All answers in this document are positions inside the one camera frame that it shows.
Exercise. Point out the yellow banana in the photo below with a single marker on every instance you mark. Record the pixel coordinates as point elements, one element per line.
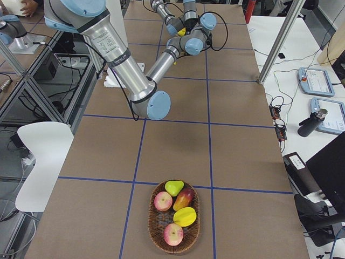
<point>181,32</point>

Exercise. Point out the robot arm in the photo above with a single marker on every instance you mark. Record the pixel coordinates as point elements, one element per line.
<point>191,34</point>
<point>175,24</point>

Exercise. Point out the woven fruit basket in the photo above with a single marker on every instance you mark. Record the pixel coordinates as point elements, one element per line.
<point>158,221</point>

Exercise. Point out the green pear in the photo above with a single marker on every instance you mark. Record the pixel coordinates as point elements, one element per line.
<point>173,187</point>

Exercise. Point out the red mango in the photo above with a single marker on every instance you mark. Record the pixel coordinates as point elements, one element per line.
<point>183,199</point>

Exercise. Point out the pink apple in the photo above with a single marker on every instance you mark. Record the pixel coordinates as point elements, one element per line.
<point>173,234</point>
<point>163,201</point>

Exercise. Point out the yellow star fruit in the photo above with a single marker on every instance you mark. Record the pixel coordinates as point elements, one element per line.
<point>185,217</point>

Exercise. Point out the orange circuit board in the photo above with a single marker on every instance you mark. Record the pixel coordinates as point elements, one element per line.
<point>275,112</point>
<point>280,132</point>

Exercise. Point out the white chair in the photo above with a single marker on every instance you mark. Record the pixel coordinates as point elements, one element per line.
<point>49,142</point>

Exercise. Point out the dark water bottle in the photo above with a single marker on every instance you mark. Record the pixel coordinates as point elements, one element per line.
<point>310,124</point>

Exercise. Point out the red cylinder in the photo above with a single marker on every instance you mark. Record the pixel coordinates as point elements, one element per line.
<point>249,10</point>

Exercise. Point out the far teach pendant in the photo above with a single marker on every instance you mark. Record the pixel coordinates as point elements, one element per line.
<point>315,82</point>

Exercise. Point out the teach pendant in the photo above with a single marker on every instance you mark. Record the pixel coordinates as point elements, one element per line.
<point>315,82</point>
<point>334,121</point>

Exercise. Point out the black monitor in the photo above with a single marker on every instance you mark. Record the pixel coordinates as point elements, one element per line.
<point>327,168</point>

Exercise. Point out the near teach pendant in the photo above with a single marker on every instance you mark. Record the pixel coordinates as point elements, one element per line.
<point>334,121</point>

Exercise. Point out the aluminium frame post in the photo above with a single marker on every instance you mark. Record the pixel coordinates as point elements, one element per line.
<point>280,39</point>

